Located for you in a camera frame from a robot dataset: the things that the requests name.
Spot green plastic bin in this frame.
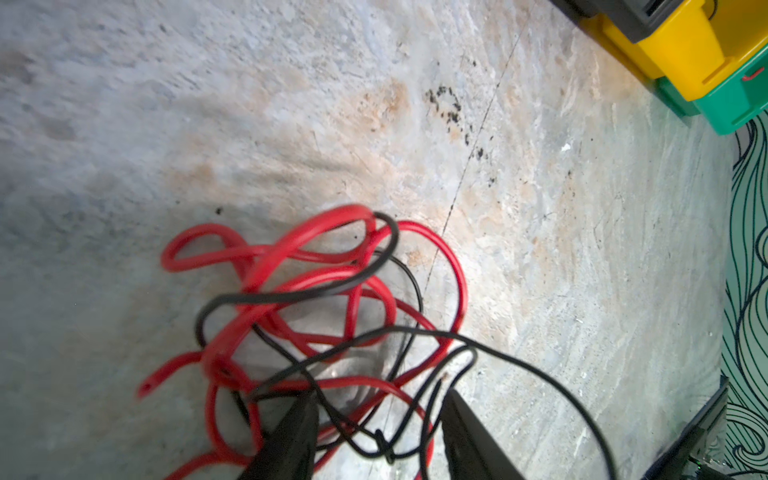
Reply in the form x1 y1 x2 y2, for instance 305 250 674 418
654 47 767 135

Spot yellow plastic bin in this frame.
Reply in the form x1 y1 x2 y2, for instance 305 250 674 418
580 0 767 101

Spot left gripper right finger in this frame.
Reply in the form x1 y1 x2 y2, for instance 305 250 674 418
440 389 524 480

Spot red black white cables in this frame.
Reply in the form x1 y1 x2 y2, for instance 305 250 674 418
136 203 470 480

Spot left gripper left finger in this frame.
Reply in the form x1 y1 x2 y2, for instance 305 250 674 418
237 391 319 480

